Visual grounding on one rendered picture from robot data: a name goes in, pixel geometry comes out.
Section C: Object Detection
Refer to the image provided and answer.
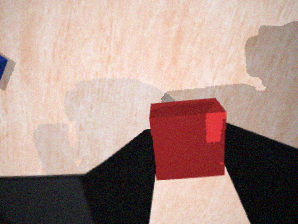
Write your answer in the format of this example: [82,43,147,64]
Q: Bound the blue block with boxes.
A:
[0,55,8,80]

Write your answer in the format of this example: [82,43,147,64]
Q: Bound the red block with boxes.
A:
[149,98,227,180]

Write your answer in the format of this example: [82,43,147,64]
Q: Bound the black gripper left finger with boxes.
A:
[0,129,156,224]

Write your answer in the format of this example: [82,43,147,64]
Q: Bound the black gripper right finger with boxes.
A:
[224,123,298,224]

